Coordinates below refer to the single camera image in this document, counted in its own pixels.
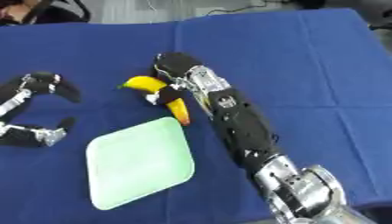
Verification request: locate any person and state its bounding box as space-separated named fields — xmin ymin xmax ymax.
xmin=0 ymin=0 xmax=94 ymax=27

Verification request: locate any yellow toy banana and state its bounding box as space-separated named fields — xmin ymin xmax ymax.
xmin=116 ymin=75 xmax=193 ymax=127

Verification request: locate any pale green square plate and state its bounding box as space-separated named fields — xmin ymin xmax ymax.
xmin=84 ymin=116 xmax=198 ymax=211

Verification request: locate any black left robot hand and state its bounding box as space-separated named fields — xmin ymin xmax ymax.
xmin=0 ymin=71 xmax=83 ymax=148

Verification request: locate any black cable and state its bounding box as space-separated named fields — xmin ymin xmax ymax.
xmin=205 ymin=0 xmax=288 ymax=16

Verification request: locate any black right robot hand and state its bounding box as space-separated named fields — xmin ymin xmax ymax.
xmin=151 ymin=52 xmax=282 ymax=175

